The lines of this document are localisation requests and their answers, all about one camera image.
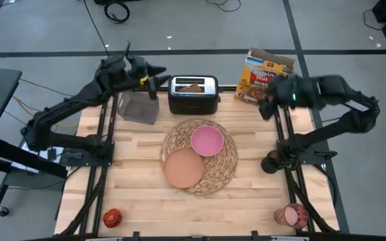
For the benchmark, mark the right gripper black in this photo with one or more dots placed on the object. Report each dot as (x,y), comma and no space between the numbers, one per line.
(283,92)

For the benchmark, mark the black cylindrical holder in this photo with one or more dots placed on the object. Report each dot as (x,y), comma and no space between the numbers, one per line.
(270,164)

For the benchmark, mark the black toaster with silver top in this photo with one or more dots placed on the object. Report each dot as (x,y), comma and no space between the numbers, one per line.
(193,103)

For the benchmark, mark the peach orange plate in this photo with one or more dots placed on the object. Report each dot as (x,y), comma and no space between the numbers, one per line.
(183,168)

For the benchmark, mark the brown toast slice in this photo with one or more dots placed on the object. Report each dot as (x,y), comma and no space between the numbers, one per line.
(191,88)

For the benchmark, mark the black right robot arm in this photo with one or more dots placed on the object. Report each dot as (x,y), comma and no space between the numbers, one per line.
(333,88)

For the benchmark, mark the red apple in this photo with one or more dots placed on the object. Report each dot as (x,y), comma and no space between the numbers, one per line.
(112,218)

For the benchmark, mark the grey translucent plastic container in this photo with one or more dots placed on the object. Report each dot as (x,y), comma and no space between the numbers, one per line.
(139,110)

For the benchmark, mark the white paper sheet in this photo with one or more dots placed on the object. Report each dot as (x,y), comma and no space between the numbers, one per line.
(32,160)

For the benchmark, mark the black caster wheel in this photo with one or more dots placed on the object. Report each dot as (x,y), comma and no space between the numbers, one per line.
(3,211)

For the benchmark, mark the red translucent cup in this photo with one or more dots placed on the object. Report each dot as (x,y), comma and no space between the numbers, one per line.
(291,216)

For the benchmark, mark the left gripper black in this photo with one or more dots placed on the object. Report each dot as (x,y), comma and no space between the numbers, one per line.
(137,75)

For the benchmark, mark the pink bowl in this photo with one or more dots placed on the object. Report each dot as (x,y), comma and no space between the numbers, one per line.
(207,141)

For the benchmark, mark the yellow raisin nut bran box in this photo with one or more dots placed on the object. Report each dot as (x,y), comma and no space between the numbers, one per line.
(253,72)

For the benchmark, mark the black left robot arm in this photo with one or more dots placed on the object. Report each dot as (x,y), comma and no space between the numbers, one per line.
(79,97)

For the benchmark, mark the round woven straw placemat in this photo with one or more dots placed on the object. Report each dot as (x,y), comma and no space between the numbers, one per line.
(220,167)

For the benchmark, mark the small black power adapter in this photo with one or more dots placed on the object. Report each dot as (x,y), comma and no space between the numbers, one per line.
(51,154)

